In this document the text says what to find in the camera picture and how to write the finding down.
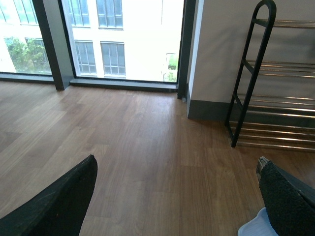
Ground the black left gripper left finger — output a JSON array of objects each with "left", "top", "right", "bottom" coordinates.
[{"left": 0, "top": 155, "right": 98, "bottom": 236}]

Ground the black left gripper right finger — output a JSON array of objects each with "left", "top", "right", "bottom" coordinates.
[{"left": 256, "top": 157, "right": 315, "bottom": 236}]

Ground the black metal shoe rack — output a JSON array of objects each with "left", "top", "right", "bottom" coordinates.
[{"left": 225, "top": 0, "right": 315, "bottom": 151}]

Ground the light blue left slipper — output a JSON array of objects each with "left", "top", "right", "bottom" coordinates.
[{"left": 237, "top": 207, "right": 278, "bottom": 236}]

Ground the left floor window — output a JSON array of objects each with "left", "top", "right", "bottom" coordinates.
[{"left": 0, "top": 0, "right": 196, "bottom": 98}]

